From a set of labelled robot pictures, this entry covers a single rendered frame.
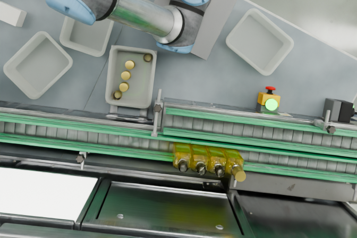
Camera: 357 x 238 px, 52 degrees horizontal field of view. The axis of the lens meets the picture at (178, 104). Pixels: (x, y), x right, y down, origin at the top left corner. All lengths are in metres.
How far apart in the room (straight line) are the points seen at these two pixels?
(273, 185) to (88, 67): 0.86
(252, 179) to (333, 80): 0.52
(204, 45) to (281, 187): 0.62
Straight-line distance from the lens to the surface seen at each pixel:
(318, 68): 1.60
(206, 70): 1.48
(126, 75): 1.42
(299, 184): 1.53
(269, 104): 1.44
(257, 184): 1.48
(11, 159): 1.62
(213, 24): 1.38
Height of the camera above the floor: 2.22
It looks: 81 degrees down
